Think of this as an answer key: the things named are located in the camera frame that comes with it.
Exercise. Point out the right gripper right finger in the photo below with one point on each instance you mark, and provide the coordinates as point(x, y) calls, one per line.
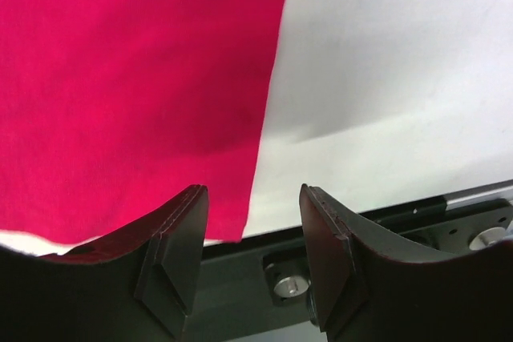
point(370, 284)

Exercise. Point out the aluminium front rail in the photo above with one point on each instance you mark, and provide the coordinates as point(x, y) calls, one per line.
point(458, 199)

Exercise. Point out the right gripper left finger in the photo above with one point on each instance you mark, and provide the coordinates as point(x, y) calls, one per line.
point(137, 283)

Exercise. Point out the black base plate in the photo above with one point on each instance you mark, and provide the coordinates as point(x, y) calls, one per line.
point(236, 296)

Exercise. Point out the magenta red t shirt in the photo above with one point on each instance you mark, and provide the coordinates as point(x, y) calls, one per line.
point(111, 107)

